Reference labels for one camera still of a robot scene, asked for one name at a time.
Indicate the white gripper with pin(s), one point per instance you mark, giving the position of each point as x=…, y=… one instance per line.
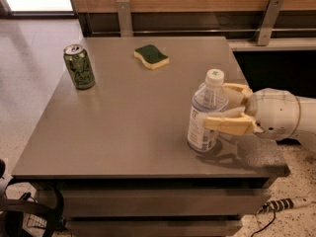
x=276, y=113

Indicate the clear blue-label plastic bottle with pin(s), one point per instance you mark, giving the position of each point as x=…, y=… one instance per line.
x=207, y=100

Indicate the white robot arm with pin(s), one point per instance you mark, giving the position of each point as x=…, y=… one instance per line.
x=305, y=132

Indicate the green and yellow sponge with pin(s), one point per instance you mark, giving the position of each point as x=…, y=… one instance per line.
x=151, y=57

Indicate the grey side shelf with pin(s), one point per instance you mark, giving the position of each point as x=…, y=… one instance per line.
x=286, y=44

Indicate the white power strip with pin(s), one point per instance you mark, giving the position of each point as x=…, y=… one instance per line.
x=284, y=204

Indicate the grey drawer cabinet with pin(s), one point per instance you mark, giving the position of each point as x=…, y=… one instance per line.
x=117, y=153

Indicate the green soda can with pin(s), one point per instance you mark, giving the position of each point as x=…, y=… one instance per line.
x=79, y=66

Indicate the right metal bracket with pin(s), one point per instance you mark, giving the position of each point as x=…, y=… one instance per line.
x=264, y=32

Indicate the metal bracket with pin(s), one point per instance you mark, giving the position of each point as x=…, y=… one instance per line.
x=264, y=32
x=124, y=18

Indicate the left metal bracket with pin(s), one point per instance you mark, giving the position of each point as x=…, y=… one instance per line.
x=124, y=18

